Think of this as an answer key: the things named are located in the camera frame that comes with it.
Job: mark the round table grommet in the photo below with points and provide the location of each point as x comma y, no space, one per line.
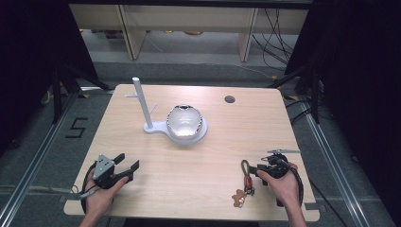
230,99

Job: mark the white peg stand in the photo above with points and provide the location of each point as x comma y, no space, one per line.
142,104

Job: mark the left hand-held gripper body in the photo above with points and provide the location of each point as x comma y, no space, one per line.
104,170

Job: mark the yellow object under shelf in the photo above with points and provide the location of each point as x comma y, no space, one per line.
193,32

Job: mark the light wooden shelf unit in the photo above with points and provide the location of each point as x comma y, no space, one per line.
189,19

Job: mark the aluminium floor rail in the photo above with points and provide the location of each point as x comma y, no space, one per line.
34,164
334,170

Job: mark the purple object under shelf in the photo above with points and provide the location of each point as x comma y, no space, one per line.
113,34

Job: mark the black tripod stand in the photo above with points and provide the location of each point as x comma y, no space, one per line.
58,94
313,94

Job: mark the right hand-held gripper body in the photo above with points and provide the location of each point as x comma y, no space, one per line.
276,166

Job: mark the person's left hand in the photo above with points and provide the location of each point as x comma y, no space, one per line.
101,197

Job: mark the person's right hand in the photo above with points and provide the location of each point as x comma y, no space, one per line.
283,187

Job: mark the silver metal bowl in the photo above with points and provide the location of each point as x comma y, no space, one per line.
184,123

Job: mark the dark curtain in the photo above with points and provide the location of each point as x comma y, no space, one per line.
362,78
31,63

